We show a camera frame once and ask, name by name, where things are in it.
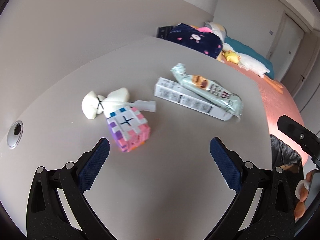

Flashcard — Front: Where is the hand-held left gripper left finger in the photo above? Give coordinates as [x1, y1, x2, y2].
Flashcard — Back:
[26, 137, 113, 240]

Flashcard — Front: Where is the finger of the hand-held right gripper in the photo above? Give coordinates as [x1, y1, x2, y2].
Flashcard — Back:
[277, 115, 320, 157]

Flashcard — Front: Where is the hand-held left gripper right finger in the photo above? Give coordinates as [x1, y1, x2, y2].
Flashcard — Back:
[205, 137, 295, 240]

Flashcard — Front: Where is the black trash bag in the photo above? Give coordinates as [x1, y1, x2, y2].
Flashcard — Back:
[270, 134, 303, 176]

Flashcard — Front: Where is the pastel puzzle cube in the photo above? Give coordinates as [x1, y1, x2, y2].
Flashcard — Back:
[106, 106, 152, 154]

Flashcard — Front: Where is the person's right hand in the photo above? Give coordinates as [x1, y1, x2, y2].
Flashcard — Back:
[294, 171, 313, 222]

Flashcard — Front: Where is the pink bed sheet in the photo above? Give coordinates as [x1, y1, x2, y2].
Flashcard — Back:
[217, 55, 309, 166]

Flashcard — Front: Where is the white tied cloth bundle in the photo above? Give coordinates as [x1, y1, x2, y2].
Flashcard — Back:
[82, 87, 131, 121]

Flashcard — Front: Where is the pale green snack bar wrapper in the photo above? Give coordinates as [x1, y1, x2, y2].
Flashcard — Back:
[171, 63, 244, 122]

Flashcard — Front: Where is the grey plastic piece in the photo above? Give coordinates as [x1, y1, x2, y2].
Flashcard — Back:
[128, 100, 158, 113]

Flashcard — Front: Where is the white goose plush toy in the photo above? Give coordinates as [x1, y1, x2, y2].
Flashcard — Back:
[222, 42, 284, 93]

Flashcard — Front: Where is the long white carton box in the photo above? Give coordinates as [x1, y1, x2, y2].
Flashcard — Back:
[153, 77, 236, 121]

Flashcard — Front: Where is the white door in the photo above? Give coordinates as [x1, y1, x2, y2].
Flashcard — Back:
[266, 13, 307, 81]

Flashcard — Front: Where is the teal pillow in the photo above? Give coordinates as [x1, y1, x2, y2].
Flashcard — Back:
[224, 37, 274, 79]

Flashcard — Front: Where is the yellow duck plush toy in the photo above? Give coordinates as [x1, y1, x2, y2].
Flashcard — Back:
[223, 51, 242, 64]

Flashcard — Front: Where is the navy printed blanket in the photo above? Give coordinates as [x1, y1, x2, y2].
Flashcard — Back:
[167, 23, 224, 59]

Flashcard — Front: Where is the white and yellow pillow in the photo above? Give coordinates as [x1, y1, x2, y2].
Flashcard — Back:
[203, 22, 228, 43]

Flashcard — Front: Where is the silver desk cable grommet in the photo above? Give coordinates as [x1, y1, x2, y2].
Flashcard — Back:
[6, 121, 24, 150]

